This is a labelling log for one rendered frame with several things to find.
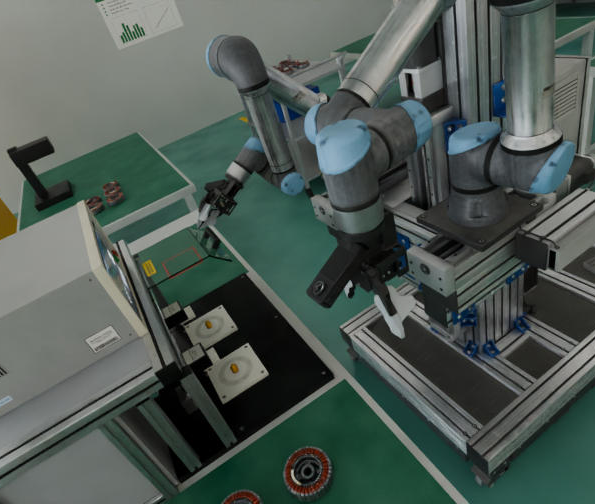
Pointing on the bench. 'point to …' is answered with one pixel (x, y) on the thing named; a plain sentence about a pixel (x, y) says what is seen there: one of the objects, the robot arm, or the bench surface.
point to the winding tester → (38, 313)
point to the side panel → (91, 474)
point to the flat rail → (167, 329)
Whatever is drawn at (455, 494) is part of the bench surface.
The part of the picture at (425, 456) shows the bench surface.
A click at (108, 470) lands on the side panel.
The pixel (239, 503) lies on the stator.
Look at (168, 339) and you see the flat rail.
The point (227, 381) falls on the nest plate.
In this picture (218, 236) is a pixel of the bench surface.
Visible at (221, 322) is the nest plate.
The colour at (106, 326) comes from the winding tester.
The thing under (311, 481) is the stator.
